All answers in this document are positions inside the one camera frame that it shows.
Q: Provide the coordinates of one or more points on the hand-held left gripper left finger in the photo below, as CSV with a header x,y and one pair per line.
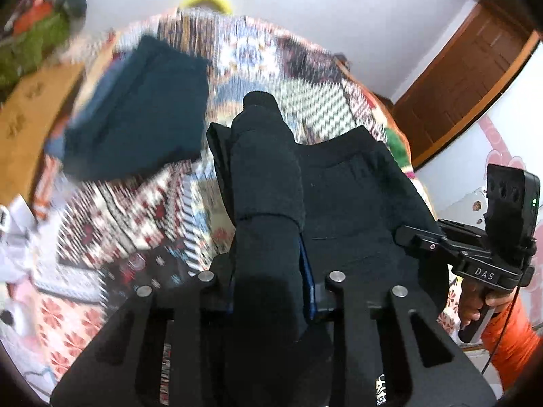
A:
x,y
212,294

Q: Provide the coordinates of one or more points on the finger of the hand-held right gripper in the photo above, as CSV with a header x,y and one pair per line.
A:
x,y
420,239

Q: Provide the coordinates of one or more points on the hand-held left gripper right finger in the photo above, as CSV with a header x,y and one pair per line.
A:
x,y
306,275

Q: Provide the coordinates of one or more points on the black pants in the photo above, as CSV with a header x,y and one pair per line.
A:
x,y
263,178

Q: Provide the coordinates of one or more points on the dark teal folded pants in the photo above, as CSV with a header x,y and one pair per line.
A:
x,y
140,114

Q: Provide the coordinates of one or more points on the person's right hand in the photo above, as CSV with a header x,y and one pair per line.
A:
x,y
468,305

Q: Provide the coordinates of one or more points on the orange green cloth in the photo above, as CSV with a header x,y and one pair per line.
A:
x,y
398,135

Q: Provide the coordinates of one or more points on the patchwork patterned blanket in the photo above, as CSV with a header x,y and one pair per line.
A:
x,y
127,220

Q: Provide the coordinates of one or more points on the brown wooden door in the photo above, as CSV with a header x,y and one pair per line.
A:
x,y
466,80

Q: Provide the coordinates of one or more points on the white crumpled cloth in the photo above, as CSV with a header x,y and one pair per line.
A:
x,y
15,241

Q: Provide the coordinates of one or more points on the small white device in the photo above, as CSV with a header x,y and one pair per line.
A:
x,y
3,219

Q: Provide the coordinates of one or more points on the blue folded garment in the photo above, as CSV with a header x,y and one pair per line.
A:
x,y
91,101

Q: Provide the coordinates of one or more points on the yellow round object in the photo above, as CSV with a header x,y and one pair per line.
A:
x,y
208,0

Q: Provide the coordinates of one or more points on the green fabric bag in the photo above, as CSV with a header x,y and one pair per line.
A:
x,y
29,46

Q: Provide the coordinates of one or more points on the orange box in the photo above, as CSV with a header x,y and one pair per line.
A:
x,y
36,15

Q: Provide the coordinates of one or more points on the pink wall sticker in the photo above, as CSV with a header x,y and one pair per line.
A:
x,y
500,165

